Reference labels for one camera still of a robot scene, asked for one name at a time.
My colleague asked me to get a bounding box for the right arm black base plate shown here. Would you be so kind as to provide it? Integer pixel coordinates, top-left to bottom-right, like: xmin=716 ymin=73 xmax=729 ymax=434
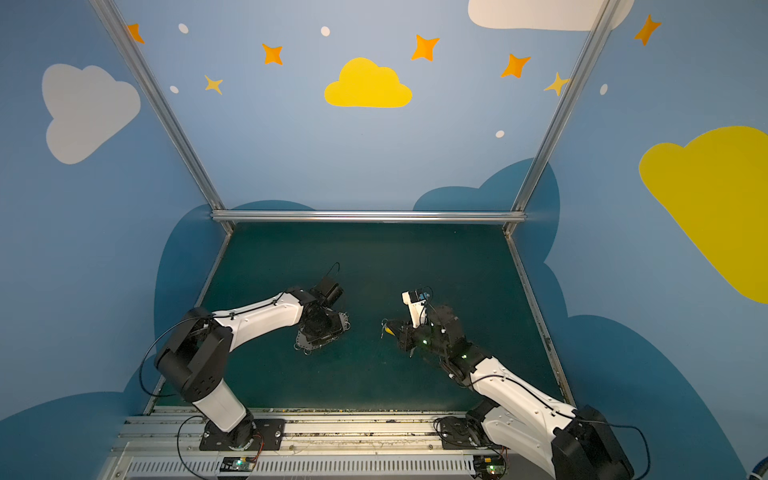
xmin=433 ymin=416 xmax=505 ymax=451

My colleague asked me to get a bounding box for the grey ring-shaped metal plate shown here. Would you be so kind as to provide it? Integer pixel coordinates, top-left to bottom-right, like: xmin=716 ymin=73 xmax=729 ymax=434
xmin=294 ymin=309 xmax=350 ymax=355

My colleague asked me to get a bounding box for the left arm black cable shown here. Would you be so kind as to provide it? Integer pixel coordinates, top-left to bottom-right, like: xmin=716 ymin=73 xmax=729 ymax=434
xmin=137 ymin=317 xmax=208 ymax=480

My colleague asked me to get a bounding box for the right green circuit board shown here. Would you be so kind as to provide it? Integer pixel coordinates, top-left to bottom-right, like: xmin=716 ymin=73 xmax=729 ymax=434
xmin=473 ymin=455 xmax=507 ymax=480

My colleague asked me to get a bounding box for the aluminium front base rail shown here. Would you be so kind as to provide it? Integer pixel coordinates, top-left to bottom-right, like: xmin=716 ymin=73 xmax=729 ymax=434
xmin=101 ymin=403 xmax=552 ymax=479

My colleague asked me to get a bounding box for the green table mat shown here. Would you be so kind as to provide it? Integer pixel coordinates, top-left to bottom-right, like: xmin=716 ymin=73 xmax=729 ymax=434
xmin=203 ymin=223 xmax=560 ymax=411

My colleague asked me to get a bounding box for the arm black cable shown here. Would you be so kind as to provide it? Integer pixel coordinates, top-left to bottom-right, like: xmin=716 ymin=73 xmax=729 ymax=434
xmin=467 ymin=374 xmax=652 ymax=480
xmin=137 ymin=317 xmax=208 ymax=480

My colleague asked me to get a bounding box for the aluminium frame left post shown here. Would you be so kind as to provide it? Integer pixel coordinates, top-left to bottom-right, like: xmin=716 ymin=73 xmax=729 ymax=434
xmin=90 ymin=0 xmax=226 ymax=213

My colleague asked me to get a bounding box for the left green circuit board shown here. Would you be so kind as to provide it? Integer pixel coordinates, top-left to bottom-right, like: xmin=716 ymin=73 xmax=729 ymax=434
xmin=219 ymin=457 xmax=257 ymax=474

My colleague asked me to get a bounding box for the yellow key tag with ring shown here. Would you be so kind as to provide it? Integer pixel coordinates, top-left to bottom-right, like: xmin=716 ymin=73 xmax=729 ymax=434
xmin=381 ymin=320 xmax=398 ymax=337

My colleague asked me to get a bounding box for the aluminium frame post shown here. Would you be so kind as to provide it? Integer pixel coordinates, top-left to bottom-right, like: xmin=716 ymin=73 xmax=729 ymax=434
xmin=90 ymin=0 xmax=226 ymax=213
xmin=503 ymin=0 xmax=624 ymax=240

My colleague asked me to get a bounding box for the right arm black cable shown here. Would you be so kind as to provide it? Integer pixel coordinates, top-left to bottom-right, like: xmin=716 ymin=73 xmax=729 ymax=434
xmin=467 ymin=374 xmax=652 ymax=480

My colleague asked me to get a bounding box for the green circuit board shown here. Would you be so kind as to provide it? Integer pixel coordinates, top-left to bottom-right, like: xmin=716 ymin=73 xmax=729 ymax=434
xmin=473 ymin=455 xmax=507 ymax=480
xmin=219 ymin=457 xmax=257 ymax=474

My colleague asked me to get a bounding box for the aluminium frame back rail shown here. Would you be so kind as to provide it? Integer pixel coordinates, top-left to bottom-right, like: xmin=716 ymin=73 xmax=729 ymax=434
xmin=211 ymin=210 xmax=526 ymax=224

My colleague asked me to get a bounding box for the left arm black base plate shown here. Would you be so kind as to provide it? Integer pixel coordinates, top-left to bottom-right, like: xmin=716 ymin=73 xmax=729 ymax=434
xmin=199 ymin=416 xmax=286 ymax=452

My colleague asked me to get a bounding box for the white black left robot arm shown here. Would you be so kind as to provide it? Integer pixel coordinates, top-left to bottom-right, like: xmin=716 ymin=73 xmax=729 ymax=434
xmin=155 ymin=277 xmax=350 ymax=436

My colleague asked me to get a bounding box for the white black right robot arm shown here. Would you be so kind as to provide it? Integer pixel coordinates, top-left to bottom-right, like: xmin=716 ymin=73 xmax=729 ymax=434
xmin=383 ymin=306 xmax=635 ymax=479

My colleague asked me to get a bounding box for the aluminium frame right post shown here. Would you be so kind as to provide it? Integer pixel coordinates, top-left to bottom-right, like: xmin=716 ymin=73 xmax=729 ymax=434
xmin=503 ymin=0 xmax=624 ymax=240

